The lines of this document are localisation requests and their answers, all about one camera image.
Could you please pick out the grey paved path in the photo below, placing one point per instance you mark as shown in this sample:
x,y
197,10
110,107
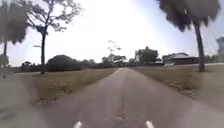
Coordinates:
x,y
123,100

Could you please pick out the pale road strip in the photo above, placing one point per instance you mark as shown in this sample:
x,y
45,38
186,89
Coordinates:
x,y
213,64

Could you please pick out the palm tree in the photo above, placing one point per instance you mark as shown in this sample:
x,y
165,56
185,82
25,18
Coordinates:
x,y
196,20
10,26

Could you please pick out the low building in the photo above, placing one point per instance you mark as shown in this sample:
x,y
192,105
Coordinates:
x,y
180,58

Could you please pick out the row of distant trees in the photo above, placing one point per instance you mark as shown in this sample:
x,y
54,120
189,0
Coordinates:
x,y
116,60

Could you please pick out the large dark tree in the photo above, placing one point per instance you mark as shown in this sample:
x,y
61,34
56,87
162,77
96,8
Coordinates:
x,y
220,46

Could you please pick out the dry grass ground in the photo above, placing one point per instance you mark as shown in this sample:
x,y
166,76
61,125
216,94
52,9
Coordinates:
x,y
66,81
180,78

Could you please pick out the dark round bush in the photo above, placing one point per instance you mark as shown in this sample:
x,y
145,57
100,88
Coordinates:
x,y
63,62

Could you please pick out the bare branched tree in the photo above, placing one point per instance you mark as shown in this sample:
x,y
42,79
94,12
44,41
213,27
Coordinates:
x,y
44,33

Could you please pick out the robot's own part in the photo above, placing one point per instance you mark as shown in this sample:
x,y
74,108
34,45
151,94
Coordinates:
x,y
149,124
77,125

